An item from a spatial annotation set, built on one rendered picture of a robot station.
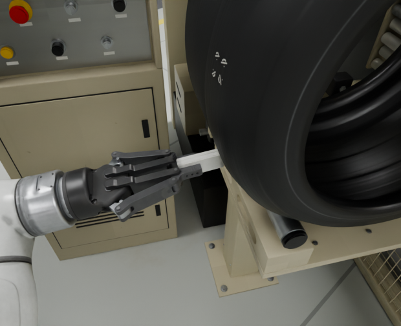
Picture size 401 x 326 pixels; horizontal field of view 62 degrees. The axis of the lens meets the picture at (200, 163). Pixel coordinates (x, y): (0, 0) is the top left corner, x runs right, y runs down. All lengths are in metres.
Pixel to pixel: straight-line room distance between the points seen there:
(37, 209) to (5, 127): 0.66
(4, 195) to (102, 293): 1.09
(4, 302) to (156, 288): 1.09
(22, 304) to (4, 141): 0.74
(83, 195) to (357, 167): 0.52
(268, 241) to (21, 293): 0.39
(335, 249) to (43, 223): 0.53
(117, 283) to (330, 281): 0.93
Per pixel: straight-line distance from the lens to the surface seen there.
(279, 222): 0.59
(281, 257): 0.62
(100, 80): 1.02
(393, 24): 1.06
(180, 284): 1.53
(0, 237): 0.52
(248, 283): 1.53
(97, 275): 1.61
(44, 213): 0.51
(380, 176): 0.73
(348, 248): 0.74
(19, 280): 0.52
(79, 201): 0.50
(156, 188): 0.48
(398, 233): 0.80
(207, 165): 0.51
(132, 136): 1.14
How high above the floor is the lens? 1.39
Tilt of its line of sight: 45 degrees down
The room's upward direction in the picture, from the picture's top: straight up
